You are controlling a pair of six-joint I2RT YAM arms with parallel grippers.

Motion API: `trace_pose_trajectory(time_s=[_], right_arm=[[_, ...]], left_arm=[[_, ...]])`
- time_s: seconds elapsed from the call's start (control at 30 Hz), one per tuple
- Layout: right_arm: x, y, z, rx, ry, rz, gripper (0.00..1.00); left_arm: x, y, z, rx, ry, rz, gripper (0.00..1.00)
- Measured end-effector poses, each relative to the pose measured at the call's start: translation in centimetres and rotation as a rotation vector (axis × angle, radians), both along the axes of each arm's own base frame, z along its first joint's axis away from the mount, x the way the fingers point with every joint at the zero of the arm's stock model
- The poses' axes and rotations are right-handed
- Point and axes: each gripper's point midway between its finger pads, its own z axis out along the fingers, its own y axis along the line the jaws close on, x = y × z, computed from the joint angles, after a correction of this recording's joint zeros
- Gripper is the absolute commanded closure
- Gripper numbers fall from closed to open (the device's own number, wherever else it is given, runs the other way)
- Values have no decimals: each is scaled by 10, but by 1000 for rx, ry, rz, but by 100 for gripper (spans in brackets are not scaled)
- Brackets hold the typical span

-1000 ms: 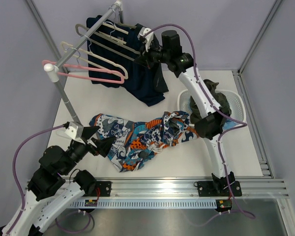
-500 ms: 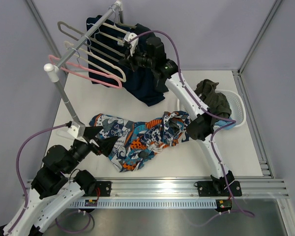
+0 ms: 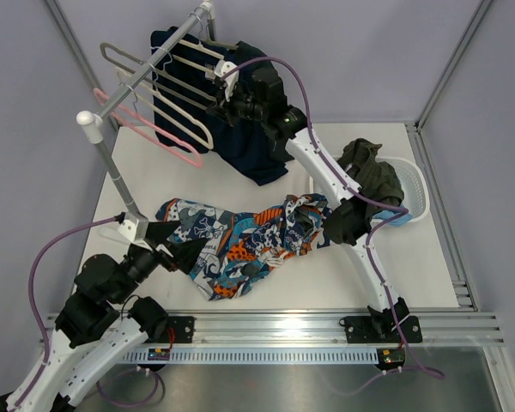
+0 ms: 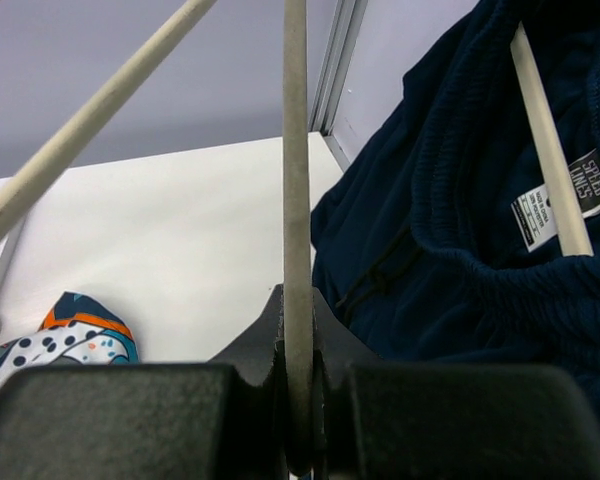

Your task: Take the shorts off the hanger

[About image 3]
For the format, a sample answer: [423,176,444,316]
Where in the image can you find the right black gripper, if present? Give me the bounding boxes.
[207,81,267,128]

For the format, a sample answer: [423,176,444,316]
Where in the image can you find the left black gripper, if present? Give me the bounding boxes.
[111,221,207,305]

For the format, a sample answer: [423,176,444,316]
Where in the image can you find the beige wooden hanger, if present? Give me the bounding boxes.
[100,42,216,111]
[132,80,215,150]
[200,39,239,51]
[171,39,225,76]

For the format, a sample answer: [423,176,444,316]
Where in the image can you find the patterned colourful shorts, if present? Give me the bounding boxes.
[155,193,331,300]

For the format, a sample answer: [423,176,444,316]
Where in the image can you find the olive green shorts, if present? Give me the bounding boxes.
[337,138,404,207]

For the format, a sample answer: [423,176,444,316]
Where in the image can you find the pink hanger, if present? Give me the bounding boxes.
[111,104,203,168]

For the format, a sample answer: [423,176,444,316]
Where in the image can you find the light blue shorts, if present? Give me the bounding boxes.
[371,209,413,227]

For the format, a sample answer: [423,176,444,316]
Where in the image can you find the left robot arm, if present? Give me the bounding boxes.
[0,213,206,411]

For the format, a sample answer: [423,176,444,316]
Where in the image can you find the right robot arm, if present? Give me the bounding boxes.
[208,58,423,344]

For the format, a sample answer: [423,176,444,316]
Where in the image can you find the navy blue shorts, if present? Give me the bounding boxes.
[150,26,288,185]

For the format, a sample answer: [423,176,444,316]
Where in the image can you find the metal clothes rack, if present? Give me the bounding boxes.
[76,1,215,215]

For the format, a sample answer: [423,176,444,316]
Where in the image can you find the white perforated plastic basket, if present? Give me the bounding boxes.
[307,156,430,227]

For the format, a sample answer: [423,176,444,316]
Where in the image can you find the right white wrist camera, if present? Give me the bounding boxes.
[213,60,239,101]

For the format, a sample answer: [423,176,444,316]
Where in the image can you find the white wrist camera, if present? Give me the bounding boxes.
[213,60,239,101]
[118,212,148,246]

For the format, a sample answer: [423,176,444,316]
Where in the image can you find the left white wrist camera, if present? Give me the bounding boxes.
[118,212,148,246]

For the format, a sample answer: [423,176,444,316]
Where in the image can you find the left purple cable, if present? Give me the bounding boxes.
[10,213,125,409]

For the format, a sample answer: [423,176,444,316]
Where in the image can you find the purple cable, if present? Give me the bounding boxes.
[221,55,446,381]
[10,213,125,409]

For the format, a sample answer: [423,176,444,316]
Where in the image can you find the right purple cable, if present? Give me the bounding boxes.
[221,55,446,381]

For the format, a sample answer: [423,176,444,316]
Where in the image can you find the aluminium mounting rail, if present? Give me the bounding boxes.
[51,312,504,366]

